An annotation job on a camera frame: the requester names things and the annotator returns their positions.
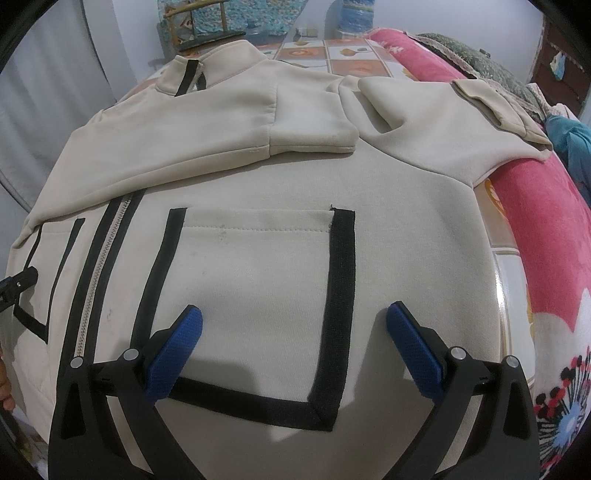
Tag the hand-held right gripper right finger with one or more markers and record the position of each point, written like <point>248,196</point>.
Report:
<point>413,350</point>

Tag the white curtain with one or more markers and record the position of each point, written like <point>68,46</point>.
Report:
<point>55,69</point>

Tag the blue patterned hanging cloth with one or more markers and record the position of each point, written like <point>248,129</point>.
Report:
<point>258,14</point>

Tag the cream zip jacket black trim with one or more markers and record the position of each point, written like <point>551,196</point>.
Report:
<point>258,277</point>

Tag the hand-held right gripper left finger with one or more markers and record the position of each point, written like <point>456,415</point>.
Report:
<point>178,350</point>

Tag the olive patterned pillow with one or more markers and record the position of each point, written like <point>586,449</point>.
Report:
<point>480,60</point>

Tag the small cloth on door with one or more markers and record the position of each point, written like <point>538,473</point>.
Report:
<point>557,64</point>

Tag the pink floral blanket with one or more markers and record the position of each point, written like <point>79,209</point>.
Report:
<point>545,221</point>

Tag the person's left hand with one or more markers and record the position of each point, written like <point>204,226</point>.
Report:
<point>4,383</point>

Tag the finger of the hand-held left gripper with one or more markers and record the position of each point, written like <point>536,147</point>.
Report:
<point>18,282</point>

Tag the wooden chair dark seat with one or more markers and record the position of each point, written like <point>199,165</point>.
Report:
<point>203,41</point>

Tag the wall socket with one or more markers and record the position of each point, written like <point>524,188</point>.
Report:
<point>307,32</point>

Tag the brown wooden door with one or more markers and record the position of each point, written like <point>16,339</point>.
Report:
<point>545,87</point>

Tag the blue printed cloth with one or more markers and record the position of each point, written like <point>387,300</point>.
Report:
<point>570,147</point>

